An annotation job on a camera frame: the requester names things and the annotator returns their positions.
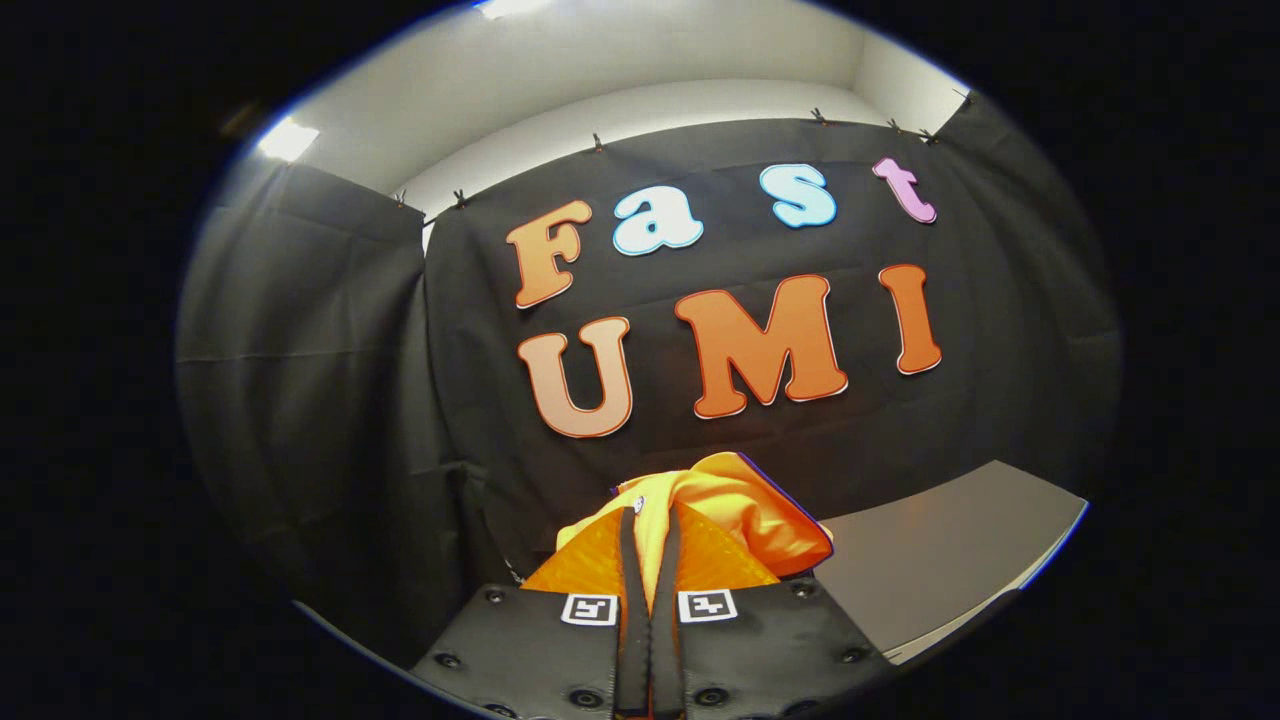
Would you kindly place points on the yellow polo shirt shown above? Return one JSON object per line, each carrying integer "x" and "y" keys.
{"x": 750, "y": 510}

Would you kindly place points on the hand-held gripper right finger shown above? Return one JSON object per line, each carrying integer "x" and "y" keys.
{"x": 665, "y": 650}

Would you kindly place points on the black backdrop cloth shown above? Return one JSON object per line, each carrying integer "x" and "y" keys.
{"x": 350, "y": 400}

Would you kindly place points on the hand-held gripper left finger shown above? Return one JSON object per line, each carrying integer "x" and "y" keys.
{"x": 632, "y": 650}

